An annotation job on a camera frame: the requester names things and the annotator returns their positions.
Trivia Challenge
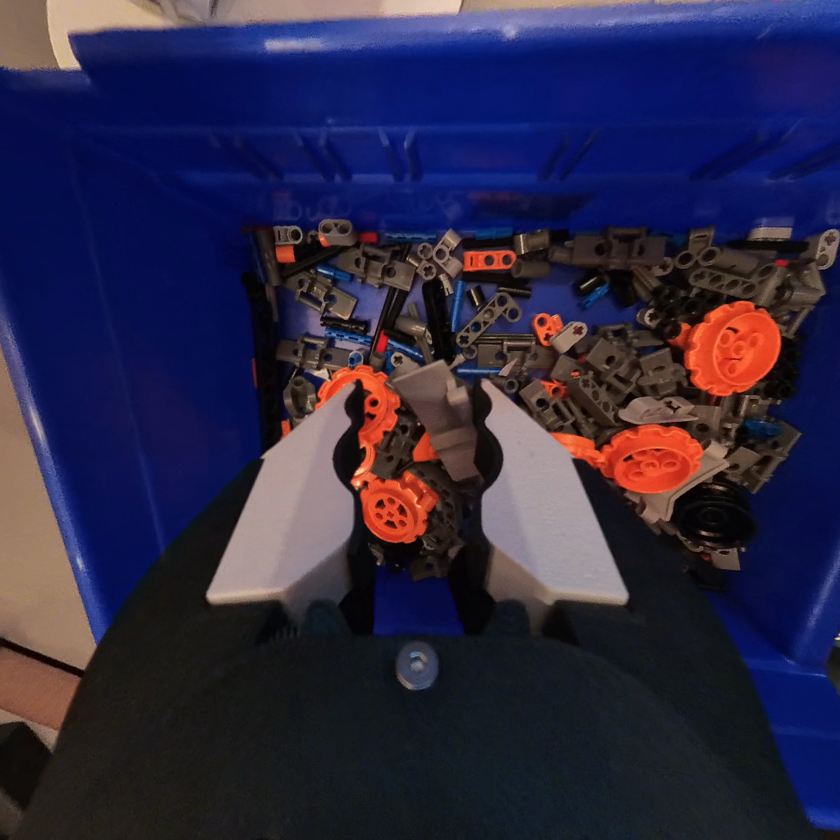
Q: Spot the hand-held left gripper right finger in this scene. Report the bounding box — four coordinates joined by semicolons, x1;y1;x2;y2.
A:
449;379;631;637

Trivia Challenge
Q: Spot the blue plastic bin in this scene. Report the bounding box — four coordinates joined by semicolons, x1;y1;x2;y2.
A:
0;13;840;831

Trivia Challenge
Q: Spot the grey angled toy panel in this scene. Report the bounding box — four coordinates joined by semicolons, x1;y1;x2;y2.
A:
386;363;478;484

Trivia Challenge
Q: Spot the orange toothed toy wheel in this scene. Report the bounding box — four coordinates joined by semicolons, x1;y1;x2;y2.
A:
359;470;440;546

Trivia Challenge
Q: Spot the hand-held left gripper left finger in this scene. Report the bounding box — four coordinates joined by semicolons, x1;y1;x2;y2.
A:
205;381;376;636

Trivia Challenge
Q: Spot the pile of toy building parts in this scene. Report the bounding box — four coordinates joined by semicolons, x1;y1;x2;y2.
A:
241;220;840;593

